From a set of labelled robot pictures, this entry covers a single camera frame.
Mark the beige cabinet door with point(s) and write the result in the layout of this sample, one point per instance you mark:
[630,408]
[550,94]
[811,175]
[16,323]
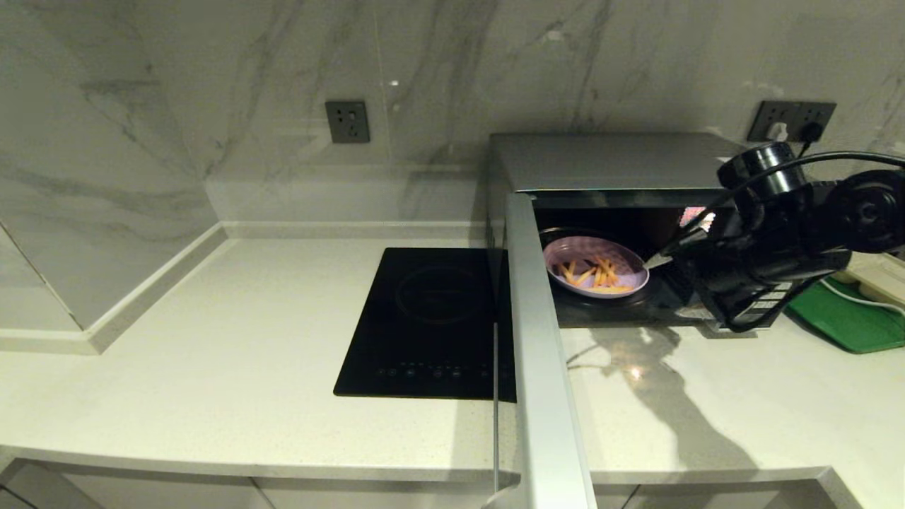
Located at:
[368,498]
[728,498]

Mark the grey double wall outlet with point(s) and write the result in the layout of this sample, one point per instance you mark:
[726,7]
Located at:
[792,112]

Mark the beige power strip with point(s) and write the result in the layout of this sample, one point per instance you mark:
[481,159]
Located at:
[877,276]

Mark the white power plug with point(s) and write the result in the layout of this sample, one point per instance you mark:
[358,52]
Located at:
[779,132]

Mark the lavender plastic plate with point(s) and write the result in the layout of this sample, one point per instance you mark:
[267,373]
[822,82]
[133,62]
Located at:
[565,249]

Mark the black induction cooktop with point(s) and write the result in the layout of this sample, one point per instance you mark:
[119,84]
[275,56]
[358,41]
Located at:
[424,325]

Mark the black power plug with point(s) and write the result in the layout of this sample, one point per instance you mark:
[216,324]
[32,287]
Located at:
[813,131]

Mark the silver microwave oven body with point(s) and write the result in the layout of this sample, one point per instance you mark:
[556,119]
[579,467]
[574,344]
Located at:
[601,159]

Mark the green plastic tray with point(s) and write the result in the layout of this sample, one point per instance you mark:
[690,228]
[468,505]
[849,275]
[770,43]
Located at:
[841,325]

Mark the microwave door with dark glass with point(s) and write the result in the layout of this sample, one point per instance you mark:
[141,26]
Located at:
[544,367]

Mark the grey single wall outlet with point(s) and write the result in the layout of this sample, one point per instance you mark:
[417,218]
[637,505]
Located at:
[348,121]

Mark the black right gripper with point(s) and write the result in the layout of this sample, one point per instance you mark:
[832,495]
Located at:
[756,254]

